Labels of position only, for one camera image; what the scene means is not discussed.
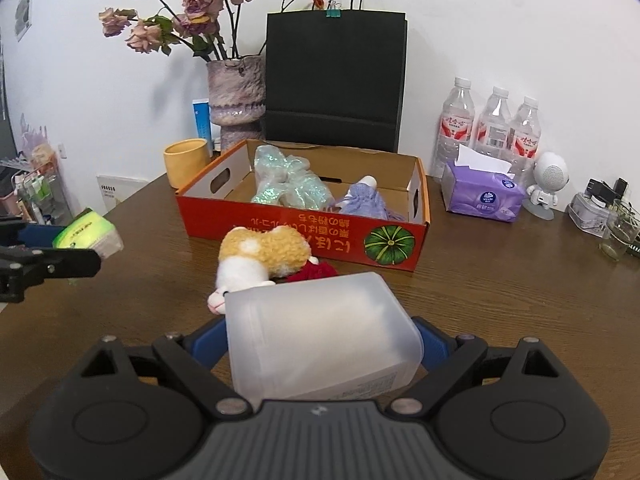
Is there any green tissue packet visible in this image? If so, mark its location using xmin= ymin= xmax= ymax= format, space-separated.
xmin=52 ymin=209 xmax=124 ymax=260

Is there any white orange plush toy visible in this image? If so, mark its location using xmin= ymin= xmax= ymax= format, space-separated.
xmin=207 ymin=226 xmax=319 ymax=315

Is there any translucent plastic box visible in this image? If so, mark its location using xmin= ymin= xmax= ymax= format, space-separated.
xmin=226 ymin=272 xmax=424 ymax=406

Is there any red rose flower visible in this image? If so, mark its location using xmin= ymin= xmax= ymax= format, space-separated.
xmin=285 ymin=260 xmax=338 ymax=283

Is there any purple drawstring pouch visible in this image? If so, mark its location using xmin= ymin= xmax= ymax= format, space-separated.
xmin=332 ymin=182 xmax=405 ymax=221

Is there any white spray bottle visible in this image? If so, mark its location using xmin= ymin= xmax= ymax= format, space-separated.
xmin=358 ymin=176 xmax=378 ymax=190

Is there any iridescent plastic bag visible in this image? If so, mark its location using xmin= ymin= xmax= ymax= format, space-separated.
xmin=250 ymin=144 xmax=333 ymax=210

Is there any cluttered storage rack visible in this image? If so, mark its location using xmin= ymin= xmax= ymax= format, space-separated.
xmin=1 ymin=116 xmax=74 ymax=226

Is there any orange cardboard box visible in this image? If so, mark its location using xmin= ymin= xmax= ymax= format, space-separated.
xmin=176 ymin=140 xmax=431 ymax=271

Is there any purple tissue pack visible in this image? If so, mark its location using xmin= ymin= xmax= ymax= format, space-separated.
xmin=440 ymin=145 xmax=525 ymax=223

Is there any yellow mug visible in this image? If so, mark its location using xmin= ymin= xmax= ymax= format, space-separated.
xmin=163 ymin=138 xmax=210 ymax=190

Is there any white robot figurine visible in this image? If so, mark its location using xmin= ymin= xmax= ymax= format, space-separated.
xmin=523 ymin=152 xmax=570 ymax=221

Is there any middle water bottle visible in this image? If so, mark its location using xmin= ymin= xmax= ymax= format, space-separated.
xmin=473 ymin=87 xmax=511 ymax=158

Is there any water bottle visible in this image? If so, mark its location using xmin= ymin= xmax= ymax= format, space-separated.
xmin=506 ymin=96 xmax=541 ymax=184
xmin=432 ymin=77 xmax=475 ymax=180
xmin=473 ymin=87 xmax=511 ymax=158

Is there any clear glass cup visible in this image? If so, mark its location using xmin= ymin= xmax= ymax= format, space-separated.
xmin=599 ymin=198 xmax=639 ymax=261

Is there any blue white tube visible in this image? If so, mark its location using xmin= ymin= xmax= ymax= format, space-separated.
xmin=192 ymin=99 xmax=212 ymax=145

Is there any left water bottle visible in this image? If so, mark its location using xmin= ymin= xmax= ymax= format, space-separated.
xmin=432 ymin=77 xmax=475 ymax=180

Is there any right water bottle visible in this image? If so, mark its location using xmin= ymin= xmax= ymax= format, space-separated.
xmin=506 ymin=96 xmax=541 ymax=184

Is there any pink ceramic vase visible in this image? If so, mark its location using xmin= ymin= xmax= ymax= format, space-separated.
xmin=207 ymin=55 xmax=266 ymax=153

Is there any black paper bag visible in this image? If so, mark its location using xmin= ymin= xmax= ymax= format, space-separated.
xmin=262 ymin=0 xmax=408 ymax=153

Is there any dried pink rose bouquet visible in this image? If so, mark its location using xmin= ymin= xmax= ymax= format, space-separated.
xmin=98 ymin=0 xmax=253 ymax=62

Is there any green binder clip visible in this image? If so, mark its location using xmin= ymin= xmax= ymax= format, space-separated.
xmin=326 ymin=3 xmax=342 ymax=18

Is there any wall poster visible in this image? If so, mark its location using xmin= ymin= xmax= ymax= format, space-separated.
xmin=14 ymin=0 xmax=32 ymax=41

